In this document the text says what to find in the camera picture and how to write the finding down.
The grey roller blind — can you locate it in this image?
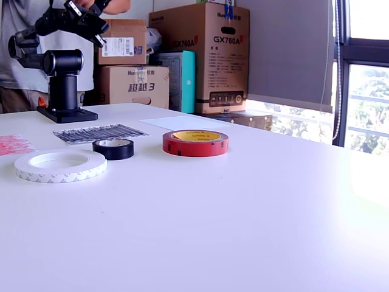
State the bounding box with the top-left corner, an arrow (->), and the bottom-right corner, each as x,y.
236,0 -> 335,114

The person left forearm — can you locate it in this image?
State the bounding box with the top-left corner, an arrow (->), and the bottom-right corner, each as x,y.
105,0 -> 132,15

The red tape roll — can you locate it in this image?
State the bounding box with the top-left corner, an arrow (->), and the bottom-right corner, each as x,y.
162,130 -> 229,158

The cardboard box with blue print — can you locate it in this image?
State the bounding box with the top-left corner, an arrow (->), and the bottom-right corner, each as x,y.
94,65 -> 170,110

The black tape roll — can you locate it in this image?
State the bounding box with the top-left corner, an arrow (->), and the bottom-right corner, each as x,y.
92,138 -> 135,161

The black scribbled paper sheet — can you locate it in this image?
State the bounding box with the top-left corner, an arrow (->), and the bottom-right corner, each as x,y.
51,123 -> 150,145

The white plastic bag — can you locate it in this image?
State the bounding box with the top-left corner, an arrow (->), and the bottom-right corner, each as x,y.
145,27 -> 164,55

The black wrist watch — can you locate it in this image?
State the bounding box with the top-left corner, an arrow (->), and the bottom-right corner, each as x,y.
94,0 -> 111,15

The dark window frame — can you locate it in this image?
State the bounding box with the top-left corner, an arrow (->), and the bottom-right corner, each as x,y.
332,38 -> 389,148

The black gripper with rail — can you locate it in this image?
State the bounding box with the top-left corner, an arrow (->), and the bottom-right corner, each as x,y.
63,0 -> 109,48

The white tape roll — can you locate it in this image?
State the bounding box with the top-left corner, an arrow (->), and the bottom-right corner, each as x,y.
14,150 -> 108,184

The cardboard box with shipping label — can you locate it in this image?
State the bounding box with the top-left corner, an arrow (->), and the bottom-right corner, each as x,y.
97,19 -> 148,66

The plain white paper sheet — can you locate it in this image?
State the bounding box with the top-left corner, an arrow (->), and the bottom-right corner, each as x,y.
139,114 -> 231,132

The person torso in grey shirt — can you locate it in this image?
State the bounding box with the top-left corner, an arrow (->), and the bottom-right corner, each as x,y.
0,0 -> 95,114

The large printed cardboard box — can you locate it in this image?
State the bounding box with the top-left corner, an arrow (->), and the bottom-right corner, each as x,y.
148,2 -> 250,115

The red scribbled paper sheet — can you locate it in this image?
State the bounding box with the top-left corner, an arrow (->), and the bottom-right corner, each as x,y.
0,134 -> 39,157

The teal sided box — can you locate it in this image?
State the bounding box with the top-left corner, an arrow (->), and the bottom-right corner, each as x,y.
151,50 -> 196,114

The white bead chain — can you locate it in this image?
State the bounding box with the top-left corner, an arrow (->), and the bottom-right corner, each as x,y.
332,0 -> 342,141

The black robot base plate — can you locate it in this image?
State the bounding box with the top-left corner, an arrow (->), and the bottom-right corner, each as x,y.
36,105 -> 99,124

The dark printed carton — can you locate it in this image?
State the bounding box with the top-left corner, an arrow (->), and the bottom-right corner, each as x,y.
194,109 -> 274,131

